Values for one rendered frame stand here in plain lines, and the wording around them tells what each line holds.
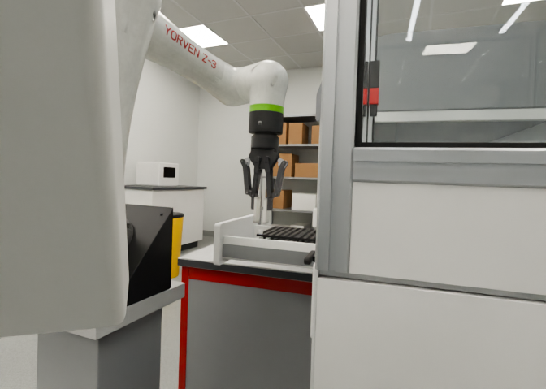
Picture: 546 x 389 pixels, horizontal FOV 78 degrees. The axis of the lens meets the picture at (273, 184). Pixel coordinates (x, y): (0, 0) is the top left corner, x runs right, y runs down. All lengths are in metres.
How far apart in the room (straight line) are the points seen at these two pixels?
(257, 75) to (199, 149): 5.35
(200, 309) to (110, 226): 1.09
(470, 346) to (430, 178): 0.18
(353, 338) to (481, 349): 0.13
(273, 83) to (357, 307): 0.63
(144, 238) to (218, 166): 5.14
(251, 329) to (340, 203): 0.89
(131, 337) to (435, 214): 0.75
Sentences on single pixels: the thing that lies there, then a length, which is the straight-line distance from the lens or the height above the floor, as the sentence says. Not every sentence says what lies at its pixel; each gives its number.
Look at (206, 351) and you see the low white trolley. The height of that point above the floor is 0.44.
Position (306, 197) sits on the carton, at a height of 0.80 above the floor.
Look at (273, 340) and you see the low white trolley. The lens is 1.22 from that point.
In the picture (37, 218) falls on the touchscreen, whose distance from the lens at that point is 0.21.
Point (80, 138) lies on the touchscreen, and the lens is 0.17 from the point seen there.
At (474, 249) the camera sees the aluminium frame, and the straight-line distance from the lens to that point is 0.41.
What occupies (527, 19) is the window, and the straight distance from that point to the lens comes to 0.47.
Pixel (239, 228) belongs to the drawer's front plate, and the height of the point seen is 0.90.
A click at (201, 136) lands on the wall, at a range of 6.21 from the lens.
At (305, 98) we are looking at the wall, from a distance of 5.47.
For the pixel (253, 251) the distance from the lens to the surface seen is 0.89.
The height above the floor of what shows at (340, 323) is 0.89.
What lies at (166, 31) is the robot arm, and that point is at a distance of 0.83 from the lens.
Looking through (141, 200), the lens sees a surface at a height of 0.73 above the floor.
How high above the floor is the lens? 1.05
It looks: 1 degrees down
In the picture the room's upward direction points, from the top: 2 degrees clockwise
